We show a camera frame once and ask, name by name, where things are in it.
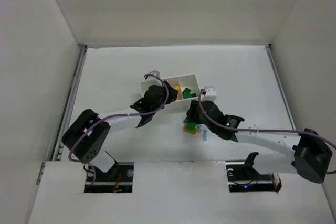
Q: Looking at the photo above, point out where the green lego cube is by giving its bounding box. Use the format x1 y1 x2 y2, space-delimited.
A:
182 88 191 99

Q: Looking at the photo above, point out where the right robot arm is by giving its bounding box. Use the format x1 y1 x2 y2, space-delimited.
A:
186 100 333 184

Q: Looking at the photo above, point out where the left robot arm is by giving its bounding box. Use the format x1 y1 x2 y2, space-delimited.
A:
61 81 178 174

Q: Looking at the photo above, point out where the green flat lego plate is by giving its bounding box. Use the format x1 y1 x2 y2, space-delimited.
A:
183 117 197 128

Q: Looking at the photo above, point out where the yellow lego brick left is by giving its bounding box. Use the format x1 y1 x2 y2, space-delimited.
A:
183 124 198 135

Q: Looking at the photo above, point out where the white three-compartment tray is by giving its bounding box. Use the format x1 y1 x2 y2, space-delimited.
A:
140 74 200 112

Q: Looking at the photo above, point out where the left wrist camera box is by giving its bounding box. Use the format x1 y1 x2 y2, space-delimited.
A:
144 70 160 81

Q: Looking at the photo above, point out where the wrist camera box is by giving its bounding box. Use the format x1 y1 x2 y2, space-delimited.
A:
144 70 160 81
201 86 217 102

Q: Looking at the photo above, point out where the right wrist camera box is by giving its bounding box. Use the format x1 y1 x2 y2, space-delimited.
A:
201 86 217 102

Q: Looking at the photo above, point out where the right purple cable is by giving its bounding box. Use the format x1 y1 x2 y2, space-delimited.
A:
198 90 336 151

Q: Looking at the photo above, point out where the purple cable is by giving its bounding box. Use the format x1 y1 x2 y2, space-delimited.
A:
68 74 170 162
198 90 336 151

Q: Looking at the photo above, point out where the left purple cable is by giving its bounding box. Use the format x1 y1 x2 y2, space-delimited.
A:
68 74 170 162

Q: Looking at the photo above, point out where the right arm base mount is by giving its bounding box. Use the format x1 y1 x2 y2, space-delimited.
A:
226 152 282 193

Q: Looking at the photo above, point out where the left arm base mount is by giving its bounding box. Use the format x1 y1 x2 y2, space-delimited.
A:
83 163 134 194

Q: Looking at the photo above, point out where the right aluminium rail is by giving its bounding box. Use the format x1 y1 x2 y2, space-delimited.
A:
265 44 296 130

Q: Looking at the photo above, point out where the aluminium rail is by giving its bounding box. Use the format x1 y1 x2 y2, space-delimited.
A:
49 44 88 161
265 44 296 130

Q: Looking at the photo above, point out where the left aluminium rail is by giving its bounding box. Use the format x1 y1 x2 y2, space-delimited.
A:
49 44 88 161

